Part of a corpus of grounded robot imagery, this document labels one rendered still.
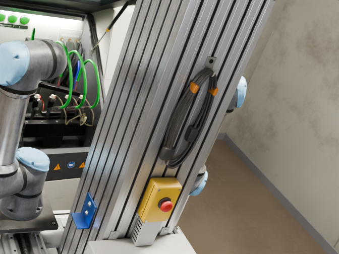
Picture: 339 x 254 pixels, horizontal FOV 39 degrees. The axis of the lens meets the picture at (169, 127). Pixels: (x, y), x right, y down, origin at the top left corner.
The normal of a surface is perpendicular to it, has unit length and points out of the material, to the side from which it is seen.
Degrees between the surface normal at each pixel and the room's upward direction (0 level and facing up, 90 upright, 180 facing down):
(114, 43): 76
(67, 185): 90
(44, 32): 90
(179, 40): 90
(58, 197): 90
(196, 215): 0
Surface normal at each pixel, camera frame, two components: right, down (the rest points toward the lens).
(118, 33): 0.61, 0.33
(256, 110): -0.84, -0.05
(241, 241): 0.33, -0.84
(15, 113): 0.48, 0.54
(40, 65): 0.82, 0.27
